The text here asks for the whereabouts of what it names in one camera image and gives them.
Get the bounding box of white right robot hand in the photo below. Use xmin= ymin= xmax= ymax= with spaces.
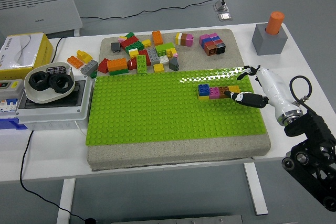
xmin=224 ymin=65 xmax=297 ymax=120

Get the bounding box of green studded baseplate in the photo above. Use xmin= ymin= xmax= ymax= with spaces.
xmin=86 ymin=67 xmax=267 ymax=146

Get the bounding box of grey block holder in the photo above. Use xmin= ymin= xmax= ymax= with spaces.
xmin=251 ymin=23 xmax=288 ymax=56

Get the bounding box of orange cylinder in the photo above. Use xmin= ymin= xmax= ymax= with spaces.
xmin=265 ymin=11 xmax=285 ymax=36

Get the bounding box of blue square brick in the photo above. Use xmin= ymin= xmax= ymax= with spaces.
xmin=198 ymin=84 xmax=211 ymax=97

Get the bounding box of open metal floor socket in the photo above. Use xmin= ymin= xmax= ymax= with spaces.
xmin=214 ymin=0 xmax=230 ymax=13

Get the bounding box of white table leg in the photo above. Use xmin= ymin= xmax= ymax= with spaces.
xmin=243 ymin=162 xmax=269 ymax=216
xmin=56 ymin=178 xmax=77 ymax=224

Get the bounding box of dark grey slope brick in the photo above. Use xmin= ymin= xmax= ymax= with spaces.
xmin=169 ymin=57 xmax=180 ymax=71

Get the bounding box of grey-brown foam mat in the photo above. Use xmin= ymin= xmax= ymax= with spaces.
xmin=86 ymin=28 xmax=271 ymax=171

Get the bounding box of light grey brick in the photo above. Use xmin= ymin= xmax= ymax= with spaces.
xmin=146 ymin=47 xmax=160 ymax=65
xmin=80 ymin=60 xmax=99 ymax=76

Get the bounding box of tall orange brick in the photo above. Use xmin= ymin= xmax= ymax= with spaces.
xmin=152 ymin=30 xmax=164 ymax=46

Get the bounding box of long lime green brick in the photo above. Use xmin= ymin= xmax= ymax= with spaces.
xmin=136 ymin=55 xmax=148 ymax=74

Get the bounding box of dark green brick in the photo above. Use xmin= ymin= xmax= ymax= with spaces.
xmin=124 ymin=42 xmax=144 ymax=54

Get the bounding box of large red brick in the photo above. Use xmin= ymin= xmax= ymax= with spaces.
xmin=120 ymin=36 xmax=140 ymax=49

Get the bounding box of green flat brick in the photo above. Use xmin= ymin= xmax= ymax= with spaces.
xmin=109 ymin=68 xmax=130 ymax=76

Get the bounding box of large orange brick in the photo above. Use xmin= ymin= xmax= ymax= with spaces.
xmin=107 ymin=58 xmax=129 ymax=72

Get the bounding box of red slope brick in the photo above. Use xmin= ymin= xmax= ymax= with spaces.
xmin=98 ymin=58 xmax=110 ymax=74

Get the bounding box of yellow slope brick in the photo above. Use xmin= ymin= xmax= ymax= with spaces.
xmin=76 ymin=50 xmax=93 ymax=64

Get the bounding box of flat orange brick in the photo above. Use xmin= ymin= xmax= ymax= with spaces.
xmin=67 ymin=56 xmax=84 ymax=69

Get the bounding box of large black nut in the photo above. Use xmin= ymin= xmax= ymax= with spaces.
xmin=48 ymin=73 xmax=74 ymax=94
xmin=28 ymin=70 xmax=51 ymax=92

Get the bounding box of black terminal block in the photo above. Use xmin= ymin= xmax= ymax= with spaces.
xmin=46 ymin=66 xmax=66 ymax=75

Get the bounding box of white bowl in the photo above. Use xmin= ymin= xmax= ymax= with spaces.
xmin=24 ymin=62 xmax=76 ymax=104

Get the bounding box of white panel heater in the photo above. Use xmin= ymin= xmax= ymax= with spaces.
xmin=0 ymin=0 xmax=83 ymax=37

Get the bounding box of yellow and white tissue box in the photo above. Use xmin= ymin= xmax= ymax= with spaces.
xmin=0 ymin=33 xmax=55 ymax=80

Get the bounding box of white circuit breaker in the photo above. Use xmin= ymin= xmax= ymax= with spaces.
xmin=0 ymin=97 xmax=20 ymax=115

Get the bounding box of black heater power cable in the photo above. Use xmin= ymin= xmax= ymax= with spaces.
xmin=80 ymin=0 xmax=224 ymax=22

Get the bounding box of thin white wire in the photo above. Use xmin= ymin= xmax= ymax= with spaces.
xmin=73 ymin=121 xmax=87 ymax=136

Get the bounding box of grey electrical enclosure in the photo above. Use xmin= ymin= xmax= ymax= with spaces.
xmin=15 ymin=75 xmax=94 ymax=131

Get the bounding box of grey push-button switch box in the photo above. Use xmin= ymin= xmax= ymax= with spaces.
xmin=0 ymin=79 xmax=25 ymax=99

